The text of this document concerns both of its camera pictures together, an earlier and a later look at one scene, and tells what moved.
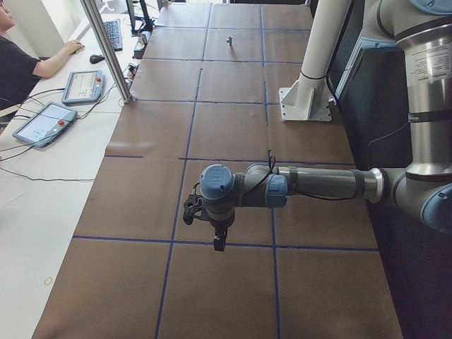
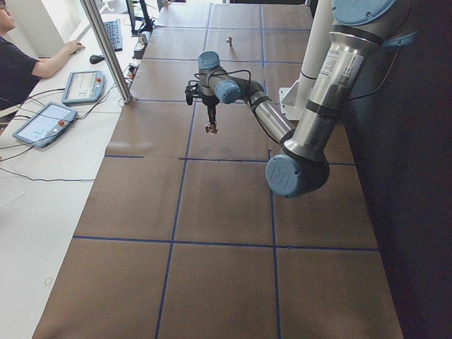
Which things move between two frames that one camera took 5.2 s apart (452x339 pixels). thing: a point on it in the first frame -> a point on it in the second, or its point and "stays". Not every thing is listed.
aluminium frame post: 109,50 stays
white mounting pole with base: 308,98 stays
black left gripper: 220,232 -> 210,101
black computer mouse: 96,58 stays
